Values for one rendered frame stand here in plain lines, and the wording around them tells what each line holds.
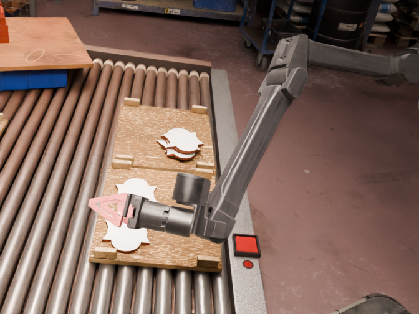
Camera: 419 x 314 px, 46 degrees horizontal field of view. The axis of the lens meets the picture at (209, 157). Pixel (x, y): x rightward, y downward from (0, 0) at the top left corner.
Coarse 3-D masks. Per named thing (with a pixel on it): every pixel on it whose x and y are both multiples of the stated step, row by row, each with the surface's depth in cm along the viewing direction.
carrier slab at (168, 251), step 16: (112, 176) 154; (128, 176) 155; (144, 176) 157; (160, 176) 158; (112, 192) 148; (160, 192) 151; (112, 208) 142; (192, 208) 148; (96, 224) 135; (96, 240) 130; (160, 240) 134; (176, 240) 135; (192, 240) 136; (128, 256) 128; (144, 256) 129; (160, 256) 130; (176, 256) 130; (192, 256) 131; (208, 256) 132
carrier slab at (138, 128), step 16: (128, 112) 188; (144, 112) 190; (160, 112) 192; (176, 112) 194; (192, 112) 196; (128, 128) 178; (144, 128) 180; (160, 128) 182; (192, 128) 186; (208, 128) 188; (128, 144) 170; (144, 144) 172; (208, 144) 179; (144, 160) 164; (160, 160) 165; (176, 160) 167; (192, 160) 168; (208, 160) 170
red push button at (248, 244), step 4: (236, 236) 142; (236, 240) 140; (240, 240) 140; (244, 240) 141; (248, 240) 141; (252, 240) 141; (236, 244) 139; (240, 244) 139; (244, 244) 139; (248, 244) 140; (252, 244) 140; (236, 248) 138; (240, 248) 138; (244, 248) 138; (248, 248) 138; (252, 248) 139; (256, 248) 139
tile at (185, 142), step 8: (176, 128) 176; (168, 136) 170; (176, 136) 171; (184, 136) 172; (192, 136) 173; (176, 144) 167; (184, 144) 168; (192, 144) 169; (200, 144) 170; (184, 152) 165; (192, 152) 166
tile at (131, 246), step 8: (112, 224) 135; (112, 232) 132; (120, 232) 133; (128, 232) 133; (136, 232) 134; (144, 232) 134; (104, 240) 130; (112, 240) 130; (120, 240) 130; (128, 240) 131; (136, 240) 131; (144, 240) 132; (120, 248) 128; (128, 248) 129; (136, 248) 129
